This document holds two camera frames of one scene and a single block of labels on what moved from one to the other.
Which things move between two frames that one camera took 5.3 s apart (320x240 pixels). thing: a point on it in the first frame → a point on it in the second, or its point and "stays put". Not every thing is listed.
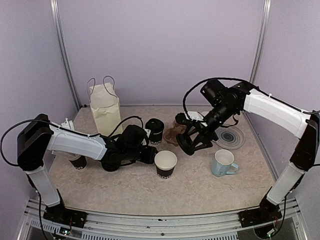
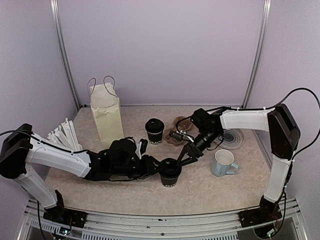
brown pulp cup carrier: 170,134 stays put
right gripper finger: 201,144 → 188,160
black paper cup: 165,162 → 169,182
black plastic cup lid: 155,125 stays put
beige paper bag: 105,106 stays put
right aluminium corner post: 261,42 stays put
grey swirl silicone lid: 230,138 stays put
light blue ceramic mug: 223,164 stays put
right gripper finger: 186,136 → 184,151
